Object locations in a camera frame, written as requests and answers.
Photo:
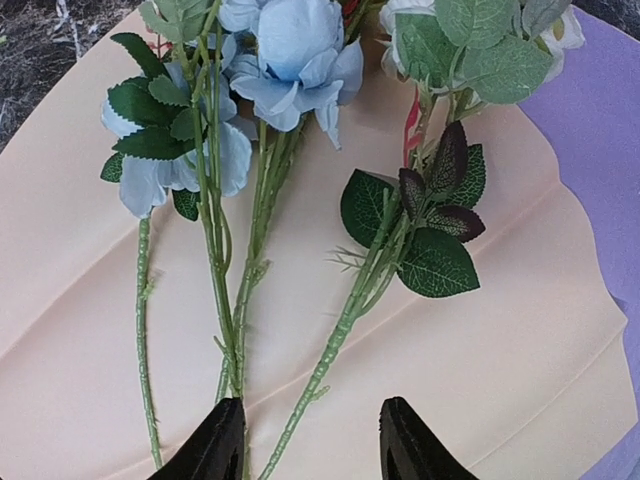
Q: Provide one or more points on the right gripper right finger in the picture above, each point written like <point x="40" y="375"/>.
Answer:
<point x="410" y="450"/>

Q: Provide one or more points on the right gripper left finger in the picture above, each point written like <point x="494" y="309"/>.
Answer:
<point x="215" y="450"/>

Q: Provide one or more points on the peach and green wrapping paper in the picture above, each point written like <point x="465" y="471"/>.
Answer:
<point x="493" y="372"/>

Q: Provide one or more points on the small blue flower stem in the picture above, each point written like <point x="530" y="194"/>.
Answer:
<point x="179" y="140"/>

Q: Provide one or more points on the blue fake flower stem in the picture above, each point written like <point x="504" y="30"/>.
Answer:
<point x="301" y="64"/>

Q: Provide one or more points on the white and red flower stem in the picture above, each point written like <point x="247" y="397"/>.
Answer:
<point x="460" y="56"/>

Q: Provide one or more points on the purple wrapping paper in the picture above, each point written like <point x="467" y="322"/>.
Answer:
<point x="590" y="116"/>

